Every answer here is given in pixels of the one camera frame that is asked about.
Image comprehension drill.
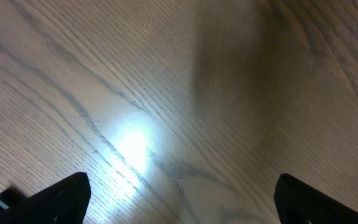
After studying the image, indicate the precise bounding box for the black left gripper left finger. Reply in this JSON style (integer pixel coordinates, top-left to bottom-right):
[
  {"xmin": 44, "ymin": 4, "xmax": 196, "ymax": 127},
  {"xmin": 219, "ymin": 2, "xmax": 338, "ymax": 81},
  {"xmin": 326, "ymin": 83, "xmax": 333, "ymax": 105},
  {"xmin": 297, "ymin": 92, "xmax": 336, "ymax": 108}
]
[{"xmin": 0, "ymin": 172, "xmax": 91, "ymax": 224}]

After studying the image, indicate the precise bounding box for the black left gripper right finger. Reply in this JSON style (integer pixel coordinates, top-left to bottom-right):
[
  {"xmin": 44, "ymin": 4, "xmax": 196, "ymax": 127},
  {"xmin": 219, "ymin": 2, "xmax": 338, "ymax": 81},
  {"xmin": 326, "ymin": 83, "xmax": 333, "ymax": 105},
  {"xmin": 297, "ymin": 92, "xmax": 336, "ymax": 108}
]
[{"xmin": 273, "ymin": 173, "xmax": 358, "ymax": 224}]

